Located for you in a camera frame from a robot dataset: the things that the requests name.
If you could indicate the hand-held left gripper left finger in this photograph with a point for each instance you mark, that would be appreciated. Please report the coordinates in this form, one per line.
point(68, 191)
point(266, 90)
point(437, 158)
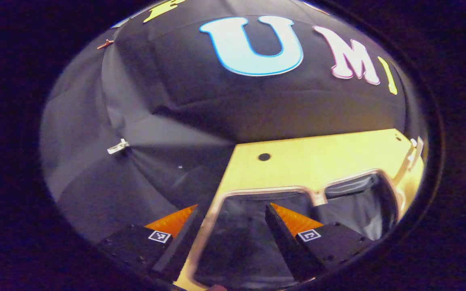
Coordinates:
point(176, 246)

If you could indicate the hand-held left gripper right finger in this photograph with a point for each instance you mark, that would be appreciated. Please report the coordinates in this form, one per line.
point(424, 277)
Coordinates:
point(285, 242)

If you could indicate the white cloth clip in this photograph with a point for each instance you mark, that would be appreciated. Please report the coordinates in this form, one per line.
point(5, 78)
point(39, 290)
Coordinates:
point(117, 146)

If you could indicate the black backdrop cloth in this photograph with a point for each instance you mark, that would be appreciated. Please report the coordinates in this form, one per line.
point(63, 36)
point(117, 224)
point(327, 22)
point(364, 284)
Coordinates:
point(176, 121)

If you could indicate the copper cloth clip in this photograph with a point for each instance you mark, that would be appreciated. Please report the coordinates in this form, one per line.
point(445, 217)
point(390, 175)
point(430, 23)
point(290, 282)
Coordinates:
point(105, 43)

